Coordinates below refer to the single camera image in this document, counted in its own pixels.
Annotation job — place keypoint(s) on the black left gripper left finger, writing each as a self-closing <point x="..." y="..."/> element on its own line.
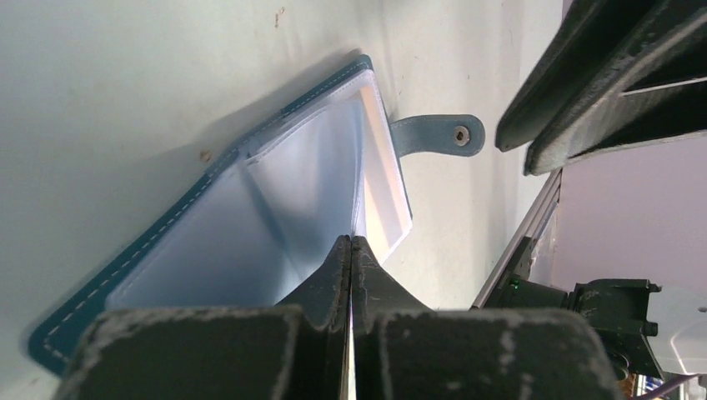
<point x="296" y="349"/>

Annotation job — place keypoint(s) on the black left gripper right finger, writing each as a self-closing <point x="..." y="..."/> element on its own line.
<point x="405" y="350"/>

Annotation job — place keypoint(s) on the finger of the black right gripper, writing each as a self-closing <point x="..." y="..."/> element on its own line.
<point x="588" y="34"/>
<point x="652" y="90"/>

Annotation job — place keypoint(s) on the orange striped card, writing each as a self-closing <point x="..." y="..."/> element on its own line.
<point x="387" y="218"/>

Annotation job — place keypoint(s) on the aluminium frame rail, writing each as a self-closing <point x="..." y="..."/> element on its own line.
<point x="515" y="263"/>

